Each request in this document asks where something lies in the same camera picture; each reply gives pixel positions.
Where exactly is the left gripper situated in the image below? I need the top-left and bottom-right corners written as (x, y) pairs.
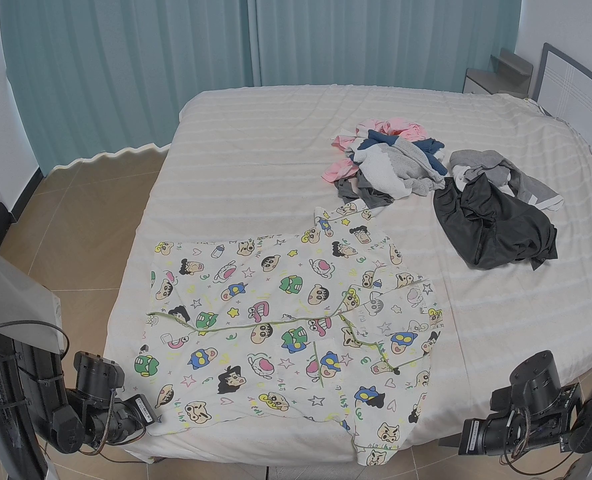
top-left (117, 394), bottom-right (158, 432)

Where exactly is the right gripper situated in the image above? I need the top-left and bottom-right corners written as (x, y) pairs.
top-left (457, 416), bottom-right (510, 457)

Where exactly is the white printed pyjama top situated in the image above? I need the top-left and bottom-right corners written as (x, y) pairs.
top-left (135, 205), bottom-right (444, 469)

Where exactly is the bed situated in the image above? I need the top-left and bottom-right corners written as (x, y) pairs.
top-left (103, 43), bottom-right (592, 466)

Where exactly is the pile of clothes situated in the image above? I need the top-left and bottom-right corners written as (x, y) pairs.
top-left (321, 117), bottom-right (449, 209)

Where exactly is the black garment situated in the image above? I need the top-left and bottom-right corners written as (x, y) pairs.
top-left (433, 173), bottom-right (559, 272)

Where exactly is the grey garment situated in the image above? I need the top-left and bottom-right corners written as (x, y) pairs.
top-left (448, 149), bottom-right (565, 214)

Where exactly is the grey bedside table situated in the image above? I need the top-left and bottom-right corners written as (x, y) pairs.
top-left (463, 49), bottom-right (534, 100)

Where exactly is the blue-green curtain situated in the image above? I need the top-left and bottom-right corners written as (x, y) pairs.
top-left (246, 0), bottom-right (524, 94)
top-left (0, 0), bottom-right (257, 171)

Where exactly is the black cable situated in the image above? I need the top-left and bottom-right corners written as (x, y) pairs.
top-left (0, 320), bottom-right (71, 365)

